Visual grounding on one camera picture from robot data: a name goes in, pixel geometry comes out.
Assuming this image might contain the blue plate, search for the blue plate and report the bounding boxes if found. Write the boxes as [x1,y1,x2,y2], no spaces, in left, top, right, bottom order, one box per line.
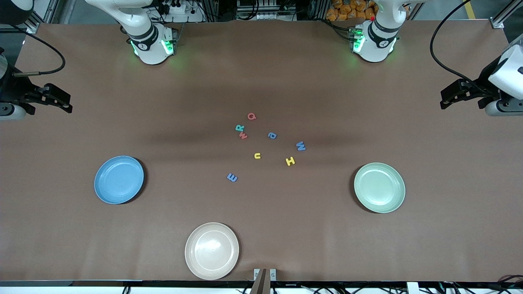
[94,156,145,205]

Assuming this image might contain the green plate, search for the green plate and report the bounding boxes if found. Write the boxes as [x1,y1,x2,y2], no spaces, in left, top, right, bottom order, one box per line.
[354,163,406,214]

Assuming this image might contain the orange snack packets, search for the orange snack packets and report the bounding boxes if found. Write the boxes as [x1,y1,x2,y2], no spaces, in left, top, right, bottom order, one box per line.
[326,0,376,22]

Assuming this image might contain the white power strip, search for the white power strip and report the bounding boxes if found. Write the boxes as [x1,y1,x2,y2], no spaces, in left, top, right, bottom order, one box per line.
[157,0,205,23]

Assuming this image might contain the grey electronics rack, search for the grey electronics rack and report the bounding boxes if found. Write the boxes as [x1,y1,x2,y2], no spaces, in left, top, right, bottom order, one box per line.
[236,0,297,21]

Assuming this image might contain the beige plate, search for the beige plate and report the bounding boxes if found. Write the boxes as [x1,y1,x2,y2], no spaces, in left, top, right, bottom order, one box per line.
[185,222,240,281]

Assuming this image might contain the brown table cover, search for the brown table cover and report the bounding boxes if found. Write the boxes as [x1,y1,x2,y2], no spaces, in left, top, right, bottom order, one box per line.
[0,20,523,282]

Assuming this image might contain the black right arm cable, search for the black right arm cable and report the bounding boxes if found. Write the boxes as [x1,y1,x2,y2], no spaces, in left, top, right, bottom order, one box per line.
[0,22,66,77]

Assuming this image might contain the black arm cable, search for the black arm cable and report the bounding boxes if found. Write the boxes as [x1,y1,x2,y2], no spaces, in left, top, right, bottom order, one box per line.
[430,0,491,95]
[0,22,66,77]

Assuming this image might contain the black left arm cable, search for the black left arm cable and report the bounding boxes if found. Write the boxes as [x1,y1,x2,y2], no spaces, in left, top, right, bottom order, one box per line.
[430,0,491,95]

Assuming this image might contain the aluminium frame profile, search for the aluminium frame profile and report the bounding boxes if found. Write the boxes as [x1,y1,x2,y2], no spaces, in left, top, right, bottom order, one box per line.
[492,0,523,29]
[22,0,58,34]

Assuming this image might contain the black base cable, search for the black base cable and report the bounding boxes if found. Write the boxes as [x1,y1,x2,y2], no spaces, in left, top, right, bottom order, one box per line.
[325,18,355,41]

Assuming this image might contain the brown stand post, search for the brown stand post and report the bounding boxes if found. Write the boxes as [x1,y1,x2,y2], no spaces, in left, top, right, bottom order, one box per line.
[250,269,268,294]

